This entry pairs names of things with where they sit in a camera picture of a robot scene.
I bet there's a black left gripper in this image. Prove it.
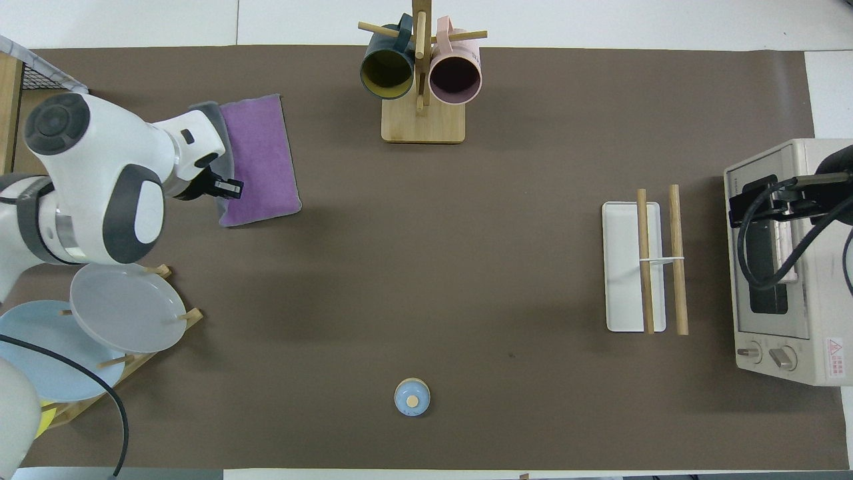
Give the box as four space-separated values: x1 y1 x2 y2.
175 160 245 201

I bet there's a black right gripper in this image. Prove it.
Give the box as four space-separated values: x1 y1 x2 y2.
728 143 853 229

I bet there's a purple and grey towel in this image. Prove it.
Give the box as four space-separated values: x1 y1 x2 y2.
217 94 303 228

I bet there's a wooden plate rack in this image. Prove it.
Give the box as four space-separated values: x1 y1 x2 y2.
40 265 204 429

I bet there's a white wooden-bar towel rack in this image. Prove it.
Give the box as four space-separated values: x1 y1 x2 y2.
602 185 689 336

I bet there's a beige toaster oven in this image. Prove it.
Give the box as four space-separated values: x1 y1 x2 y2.
724 139 853 387

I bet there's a grey plate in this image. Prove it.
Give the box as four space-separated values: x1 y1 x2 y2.
69 262 187 354

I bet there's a dark teal mug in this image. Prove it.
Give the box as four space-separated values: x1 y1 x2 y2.
360 15 417 101

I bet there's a wooden mug tree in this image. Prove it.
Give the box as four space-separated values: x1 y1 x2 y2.
358 0 488 145

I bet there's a light blue plate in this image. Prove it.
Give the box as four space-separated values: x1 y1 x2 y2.
0 300 127 403

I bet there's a brown table mat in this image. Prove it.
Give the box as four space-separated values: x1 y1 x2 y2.
0 45 850 471

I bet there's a pink mug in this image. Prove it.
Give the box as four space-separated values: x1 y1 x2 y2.
428 17 482 106

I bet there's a small blue bell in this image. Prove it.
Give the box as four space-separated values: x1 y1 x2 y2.
394 377 431 418

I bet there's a yellow plate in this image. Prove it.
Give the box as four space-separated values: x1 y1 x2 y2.
30 400 59 439

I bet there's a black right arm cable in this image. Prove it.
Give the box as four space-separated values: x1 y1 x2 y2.
733 175 853 292

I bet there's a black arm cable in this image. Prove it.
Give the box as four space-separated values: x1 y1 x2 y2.
0 333 131 480
733 175 853 292

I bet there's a black wire basket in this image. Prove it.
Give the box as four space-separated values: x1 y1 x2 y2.
17 59 86 94

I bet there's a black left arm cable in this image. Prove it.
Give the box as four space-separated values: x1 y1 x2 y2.
0 333 131 480

